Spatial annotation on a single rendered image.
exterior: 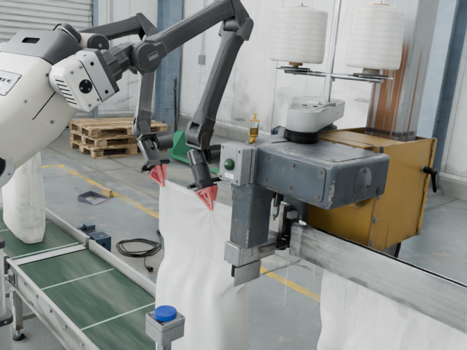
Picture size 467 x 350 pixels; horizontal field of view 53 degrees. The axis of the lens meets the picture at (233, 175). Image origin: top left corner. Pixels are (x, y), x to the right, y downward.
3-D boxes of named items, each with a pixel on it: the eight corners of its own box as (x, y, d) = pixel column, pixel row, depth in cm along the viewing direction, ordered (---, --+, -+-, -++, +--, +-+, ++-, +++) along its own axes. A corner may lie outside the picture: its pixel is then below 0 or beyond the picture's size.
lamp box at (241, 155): (218, 178, 115) (221, 142, 113) (231, 176, 118) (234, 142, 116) (239, 186, 110) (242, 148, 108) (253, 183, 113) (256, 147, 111)
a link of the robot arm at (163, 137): (132, 128, 181) (137, 121, 174) (160, 122, 187) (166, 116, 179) (141, 157, 180) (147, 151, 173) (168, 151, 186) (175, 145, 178)
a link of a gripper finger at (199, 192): (229, 205, 152) (221, 178, 153) (212, 209, 147) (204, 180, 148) (216, 210, 156) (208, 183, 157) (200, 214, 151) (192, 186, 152)
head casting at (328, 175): (227, 240, 123) (235, 128, 115) (288, 222, 139) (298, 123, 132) (319, 285, 102) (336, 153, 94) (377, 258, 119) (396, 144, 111)
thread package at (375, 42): (332, 67, 125) (340, 1, 121) (361, 69, 134) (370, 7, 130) (382, 71, 115) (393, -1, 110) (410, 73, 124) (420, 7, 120)
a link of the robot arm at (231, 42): (222, 14, 152) (245, 14, 145) (233, 21, 156) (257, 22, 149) (178, 138, 152) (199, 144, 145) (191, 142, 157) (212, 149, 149)
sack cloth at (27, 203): (-6, 222, 299) (-13, 110, 281) (28, 217, 313) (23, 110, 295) (17, 248, 266) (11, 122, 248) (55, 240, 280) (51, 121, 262)
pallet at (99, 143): (69, 138, 695) (69, 128, 692) (140, 133, 777) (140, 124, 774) (96, 148, 637) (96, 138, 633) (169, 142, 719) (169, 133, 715)
